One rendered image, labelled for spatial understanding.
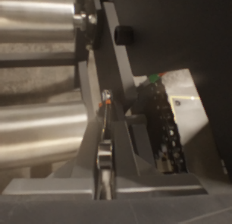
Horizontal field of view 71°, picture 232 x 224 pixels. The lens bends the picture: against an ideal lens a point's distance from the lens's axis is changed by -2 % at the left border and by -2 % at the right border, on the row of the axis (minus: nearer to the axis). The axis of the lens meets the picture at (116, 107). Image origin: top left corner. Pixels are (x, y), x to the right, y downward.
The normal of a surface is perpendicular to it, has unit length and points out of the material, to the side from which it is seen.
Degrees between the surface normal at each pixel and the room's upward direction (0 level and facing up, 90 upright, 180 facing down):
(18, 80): 0
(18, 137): 14
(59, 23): 59
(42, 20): 54
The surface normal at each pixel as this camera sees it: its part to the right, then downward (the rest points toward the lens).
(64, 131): 0.26, -0.14
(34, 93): 0.22, -0.37
